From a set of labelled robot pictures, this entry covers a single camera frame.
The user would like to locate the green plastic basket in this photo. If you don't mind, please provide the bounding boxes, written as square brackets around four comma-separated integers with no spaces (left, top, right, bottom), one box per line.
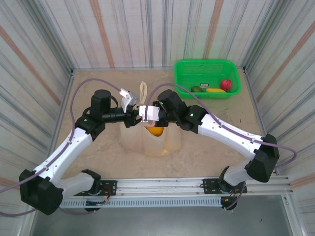
[174,59,243,100]

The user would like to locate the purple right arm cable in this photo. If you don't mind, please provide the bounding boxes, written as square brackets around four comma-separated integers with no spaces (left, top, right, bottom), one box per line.
[145,83,298,211]

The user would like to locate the yellow fake mango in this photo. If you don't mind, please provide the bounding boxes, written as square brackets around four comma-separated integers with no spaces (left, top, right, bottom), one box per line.
[147,126,164,137]

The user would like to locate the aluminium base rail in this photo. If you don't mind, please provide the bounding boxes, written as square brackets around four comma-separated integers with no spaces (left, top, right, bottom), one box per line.
[50,175,294,197]

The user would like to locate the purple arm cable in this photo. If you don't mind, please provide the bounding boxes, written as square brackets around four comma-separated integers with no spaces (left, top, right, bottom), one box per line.
[145,83,298,211]
[0,78,123,217]

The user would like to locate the grey slotted cable duct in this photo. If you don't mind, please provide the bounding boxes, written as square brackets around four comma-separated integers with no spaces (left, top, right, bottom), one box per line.
[60,197,223,209]

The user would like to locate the plastic bag with orange print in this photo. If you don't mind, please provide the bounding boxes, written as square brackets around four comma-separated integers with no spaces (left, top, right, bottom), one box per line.
[120,82,183,158]

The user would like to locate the pink fake dragon fruit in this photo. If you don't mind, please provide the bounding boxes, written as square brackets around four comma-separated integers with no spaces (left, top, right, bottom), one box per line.
[220,78,233,91]

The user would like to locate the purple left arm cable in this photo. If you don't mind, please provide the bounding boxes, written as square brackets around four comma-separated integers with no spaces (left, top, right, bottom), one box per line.
[0,78,123,217]

